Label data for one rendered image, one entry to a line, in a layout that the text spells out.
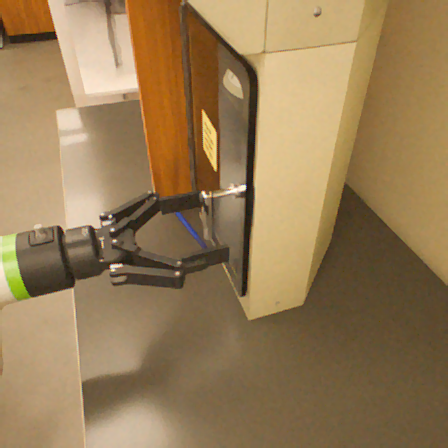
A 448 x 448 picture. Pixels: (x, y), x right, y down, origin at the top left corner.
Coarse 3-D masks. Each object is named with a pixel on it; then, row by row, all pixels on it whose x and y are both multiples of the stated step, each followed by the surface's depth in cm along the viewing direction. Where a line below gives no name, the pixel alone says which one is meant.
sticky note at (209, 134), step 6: (204, 114) 67; (204, 120) 68; (204, 126) 69; (210, 126) 65; (204, 132) 70; (210, 132) 66; (204, 138) 71; (210, 138) 67; (204, 144) 72; (210, 144) 68; (210, 150) 69; (210, 156) 70; (210, 162) 70
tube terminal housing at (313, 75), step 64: (320, 0) 41; (384, 0) 55; (256, 64) 46; (320, 64) 46; (256, 128) 50; (320, 128) 52; (256, 192) 55; (320, 192) 59; (256, 256) 64; (320, 256) 80
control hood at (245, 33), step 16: (192, 0) 38; (208, 0) 38; (224, 0) 38; (240, 0) 39; (256, 0) 39; (208, 16) 39; (224, 16) 39; (240, 16) 40; (256, 16) 40; (224, 32) 40; (240, 32) 41; (256, 32) 41; (240, 48) 42; (256, 48) 42
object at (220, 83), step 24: (192, 24) 63; (192, 48) 66; (216, 48) 54; (192, 72) 69; (216, 72) 56; (240, 72) 47; (192, 96) 73; (216, 96) 59; (240, 96) 49; (192, 120) 77; (216, 120) 61; (240, 120) 51; (216, 144) 64; (240, 144) 53; (216, 168) 68; (240, 168) 55; (240, 192) 58; (216, 216) 75; (240, 216) 60; (216, 240) 80; (240, 240) 63; (240, 264) 66; (240, 288) 70
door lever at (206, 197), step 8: (232, 184) 60; (208, 192) 59; (216, 192) 59; (224, 192) 60; (232, 192) 60; (200, 200) 59; (208, 200) 59; (208, 208) 60; (208, 216) 61; (208, 224) 62; (208, 232) 63
